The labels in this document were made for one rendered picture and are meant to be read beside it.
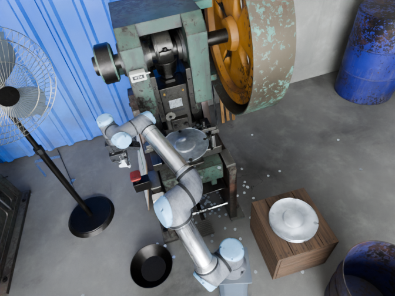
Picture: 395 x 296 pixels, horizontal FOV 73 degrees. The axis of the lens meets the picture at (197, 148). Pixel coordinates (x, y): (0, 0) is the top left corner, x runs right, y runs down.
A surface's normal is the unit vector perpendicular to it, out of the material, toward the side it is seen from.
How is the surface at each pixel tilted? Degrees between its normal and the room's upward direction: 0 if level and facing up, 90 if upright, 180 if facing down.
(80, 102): 90
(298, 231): 0
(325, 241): 0
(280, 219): 0
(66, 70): 90
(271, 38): 71
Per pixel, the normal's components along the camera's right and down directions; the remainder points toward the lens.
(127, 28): 0.13, 0.00
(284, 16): 0.20, 0.27
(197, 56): 0.29, 0.68
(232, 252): -0.01, -0.75
